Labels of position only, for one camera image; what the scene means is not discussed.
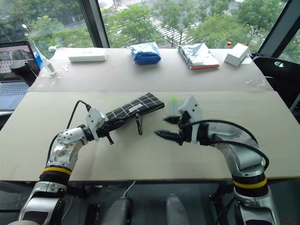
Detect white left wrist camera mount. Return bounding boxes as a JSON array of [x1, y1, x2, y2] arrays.
[[85, 108, 106, 143]]

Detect small white cardboard box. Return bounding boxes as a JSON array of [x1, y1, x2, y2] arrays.
[[224, 43, 250, 68]]

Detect blue cloth in plastic bag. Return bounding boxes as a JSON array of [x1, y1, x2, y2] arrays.
[[127, 42, 163, 66]]

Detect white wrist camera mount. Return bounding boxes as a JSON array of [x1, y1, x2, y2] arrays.
[[85, 108, 106, 143], [179, 96, 203, 143]]

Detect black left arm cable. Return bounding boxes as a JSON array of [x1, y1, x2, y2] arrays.
[[46, 100, 92, 165]]

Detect black chair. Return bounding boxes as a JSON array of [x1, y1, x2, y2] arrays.
[[251, 55, 300, 114]]

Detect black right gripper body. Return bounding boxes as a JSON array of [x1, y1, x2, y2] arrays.
[[177, 111, 193, 146]]

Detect dark window frame post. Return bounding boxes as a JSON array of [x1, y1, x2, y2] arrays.
[[256, 0, 300, 58], [78, 0, 111, 49]]

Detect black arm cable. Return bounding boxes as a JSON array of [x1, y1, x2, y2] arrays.
[[46, 100, 92, 165], [179, 119, 270, 172]]

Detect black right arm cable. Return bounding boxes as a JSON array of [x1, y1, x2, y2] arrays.
[[179, 119, 270, 172]]

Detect silver foil packet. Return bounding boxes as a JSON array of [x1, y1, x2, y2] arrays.
[[177, 43, 221, 70]]

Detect dark rounded grey shape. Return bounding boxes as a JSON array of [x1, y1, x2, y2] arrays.
[[106, 197, 133, 225]]

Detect flat white box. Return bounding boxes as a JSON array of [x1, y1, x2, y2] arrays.
[[67, 48, 108, 63]]

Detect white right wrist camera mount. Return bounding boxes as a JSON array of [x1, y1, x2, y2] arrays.
[[179, 96, 203, 143]]

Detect white tube with long nozzle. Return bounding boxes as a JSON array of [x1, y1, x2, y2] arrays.
[[22, 23, 57, 76]]

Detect green highlighter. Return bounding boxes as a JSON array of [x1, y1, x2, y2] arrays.
[[169, 96, 182, 117]]

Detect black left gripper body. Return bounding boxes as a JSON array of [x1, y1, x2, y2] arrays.
[[96, 126, 111, 139]]

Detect open laptop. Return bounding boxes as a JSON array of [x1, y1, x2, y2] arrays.
[[0, 40, 41, 111]]

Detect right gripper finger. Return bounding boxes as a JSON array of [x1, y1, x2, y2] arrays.
[[154, 129, 181, 142], [163, 115, 182, 125]]

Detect thin white cable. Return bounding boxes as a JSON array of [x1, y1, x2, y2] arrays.
[[122, 180, 137, 199]]

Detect black white-grid pencil pouch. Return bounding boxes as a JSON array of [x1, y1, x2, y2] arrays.
[[103, 92, 165, 136]]

